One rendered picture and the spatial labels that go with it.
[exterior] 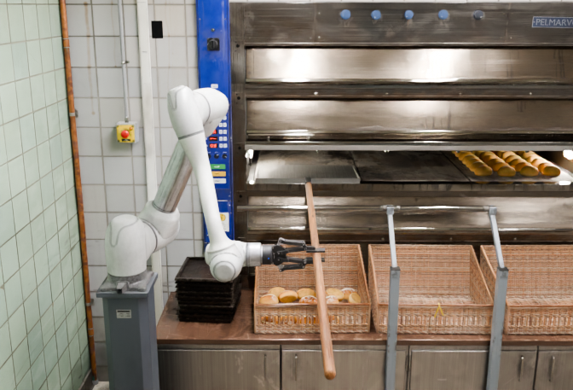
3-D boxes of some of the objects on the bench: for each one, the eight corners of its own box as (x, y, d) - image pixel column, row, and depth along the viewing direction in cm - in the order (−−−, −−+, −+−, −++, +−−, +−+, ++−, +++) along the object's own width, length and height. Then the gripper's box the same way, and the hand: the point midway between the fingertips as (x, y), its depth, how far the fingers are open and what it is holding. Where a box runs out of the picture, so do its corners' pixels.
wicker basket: (474, 292, 353) (477, 243, 346) (577, 291, 353) (583, 243, 346) (504, 336, 306) (509, 282, 299) (622, 335, 306) (631, 281, 299)
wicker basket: (256, 290, 354) (255, 243, 347) (359, 290, 355) (360, 242, 348) (252, 334, 307) (251, 281, 300) (371, 334, 308) (373, 280, 301)
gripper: (262, 230, 246) (324, 231, 246) (262, 270, 250) (323, 270, 250) (261, 238, 239) (326, 238, 239) (261, 278, 243) (325, 278, 243)
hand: (315, 254), depth 245 cm, fingers closed on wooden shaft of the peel, 3 cm apart
